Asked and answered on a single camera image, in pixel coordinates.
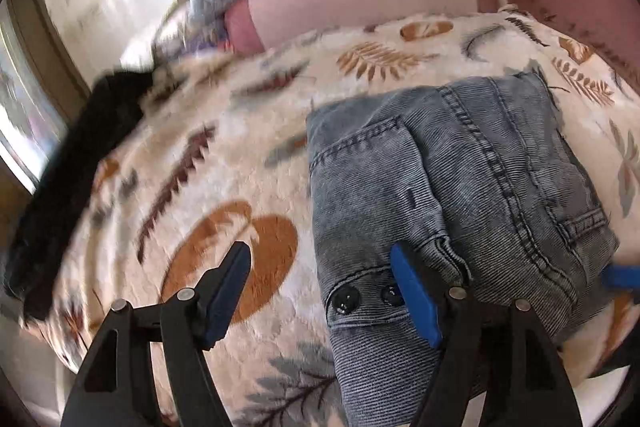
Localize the grey washed denim pants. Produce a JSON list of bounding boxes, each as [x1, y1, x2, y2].
[[306, 72, 622, 427]]

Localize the cream leaf-print blanket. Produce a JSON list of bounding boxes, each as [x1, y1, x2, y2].
[[20, 4, 640, 427]]

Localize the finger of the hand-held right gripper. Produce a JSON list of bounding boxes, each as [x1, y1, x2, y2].
[[600, 264, 640, 292]]

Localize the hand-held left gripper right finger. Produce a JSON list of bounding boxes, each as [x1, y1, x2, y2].
[[390, 243, 583, 427]]

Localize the white pillow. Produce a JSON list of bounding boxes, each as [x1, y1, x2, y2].
[[120, 0, 201, 68]]

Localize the stained glass window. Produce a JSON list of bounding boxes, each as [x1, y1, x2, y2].
[[0, 4, 70, 190]]

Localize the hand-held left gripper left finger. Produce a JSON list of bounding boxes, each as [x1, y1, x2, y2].
[[60, 242, 252, 427]]

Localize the black garment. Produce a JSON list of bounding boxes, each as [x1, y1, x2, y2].
[[2, 68, 157, 323]]

